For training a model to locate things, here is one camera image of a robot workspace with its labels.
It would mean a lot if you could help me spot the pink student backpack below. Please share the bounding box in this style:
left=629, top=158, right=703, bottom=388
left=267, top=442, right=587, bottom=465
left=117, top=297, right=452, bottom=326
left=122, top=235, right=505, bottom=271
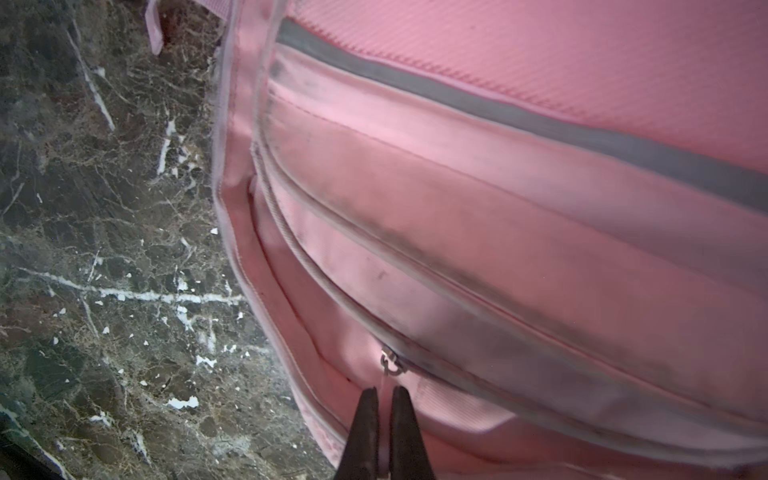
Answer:
left=143, top=0, right=768, bottom=480

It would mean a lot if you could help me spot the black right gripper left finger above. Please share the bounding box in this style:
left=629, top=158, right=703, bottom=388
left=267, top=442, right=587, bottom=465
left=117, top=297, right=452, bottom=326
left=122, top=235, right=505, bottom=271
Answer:
left=333, top=388, right=379, bottom=480

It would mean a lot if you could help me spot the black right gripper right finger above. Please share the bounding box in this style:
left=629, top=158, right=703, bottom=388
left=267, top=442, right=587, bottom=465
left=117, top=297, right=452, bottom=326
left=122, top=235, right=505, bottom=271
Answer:
left=389, top=386, right=436, bottom=480

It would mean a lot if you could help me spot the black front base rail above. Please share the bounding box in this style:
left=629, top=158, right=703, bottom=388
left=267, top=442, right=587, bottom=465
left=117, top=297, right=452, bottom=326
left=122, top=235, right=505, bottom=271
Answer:
left=1, top=414, right=65, bottom=480

